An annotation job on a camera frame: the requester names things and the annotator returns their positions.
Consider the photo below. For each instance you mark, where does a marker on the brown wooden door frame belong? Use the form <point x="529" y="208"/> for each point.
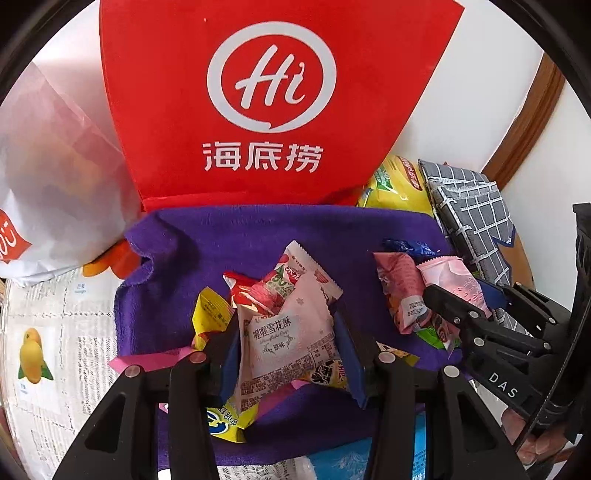
<point x="531" y="115"/>

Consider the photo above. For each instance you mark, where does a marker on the green snack packet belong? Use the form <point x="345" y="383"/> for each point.
<point x="431" y="337"/>

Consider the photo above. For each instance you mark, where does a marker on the light pink snack packet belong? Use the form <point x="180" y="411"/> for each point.
<point x="450" y="277"/>

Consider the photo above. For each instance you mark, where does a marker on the pink yellow chip bag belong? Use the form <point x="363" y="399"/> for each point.
<point x="226" y="422"/>

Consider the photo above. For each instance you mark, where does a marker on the purple towel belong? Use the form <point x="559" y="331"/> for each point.
<point x="194" y="240"/>

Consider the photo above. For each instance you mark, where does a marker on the yellow orange snack packet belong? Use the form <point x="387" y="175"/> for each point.
<point x="210" y="314"/>

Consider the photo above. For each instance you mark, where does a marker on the white pink nougat packet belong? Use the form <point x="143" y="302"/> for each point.
<point x="286" y="350"/>

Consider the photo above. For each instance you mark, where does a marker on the blue candy packet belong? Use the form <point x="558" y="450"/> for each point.
<point x="415" y="249"/>

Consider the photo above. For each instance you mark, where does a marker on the red paper bag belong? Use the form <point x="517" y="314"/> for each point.
<point x="161" y="92"/>

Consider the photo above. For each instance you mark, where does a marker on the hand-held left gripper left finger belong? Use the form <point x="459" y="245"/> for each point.
<point x="229" y="376"/>

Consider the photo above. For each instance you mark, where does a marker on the red white strawberry packet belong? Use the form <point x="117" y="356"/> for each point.
<point x="272" y="290"/>

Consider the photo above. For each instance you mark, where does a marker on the yellow black snack packet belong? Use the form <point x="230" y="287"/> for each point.
<point x="323" y="374"/>

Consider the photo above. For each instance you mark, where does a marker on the person's right hand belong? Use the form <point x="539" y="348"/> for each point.
<point x="531" y="445"/>

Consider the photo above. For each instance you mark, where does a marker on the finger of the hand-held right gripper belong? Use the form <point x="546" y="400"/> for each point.
<point x="461" y="318"/>
<point x="535" y="314"/>

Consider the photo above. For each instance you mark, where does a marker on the pink printed snack packet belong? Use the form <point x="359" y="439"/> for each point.
<point x="397" y="286"/>

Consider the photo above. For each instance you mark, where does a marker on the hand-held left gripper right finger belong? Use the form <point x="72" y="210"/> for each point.
<point x="355" y="369"/>

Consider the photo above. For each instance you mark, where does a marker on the large yellow green snack bag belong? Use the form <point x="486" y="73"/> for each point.
<point x="397" y="194"/>

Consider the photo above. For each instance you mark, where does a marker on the fruit printed tablecloth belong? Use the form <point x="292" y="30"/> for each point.
<point x="60" y="314"/>

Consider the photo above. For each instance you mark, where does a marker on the blue tissue pack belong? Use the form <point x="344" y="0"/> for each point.
<point x="341" y="461"/>

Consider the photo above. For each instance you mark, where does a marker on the grey checked folded cloth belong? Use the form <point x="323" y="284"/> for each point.
<point x="466" y="207"/>

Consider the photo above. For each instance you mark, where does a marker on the white plastic shopping bag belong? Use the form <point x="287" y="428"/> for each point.
<point x="55" y="184"/>

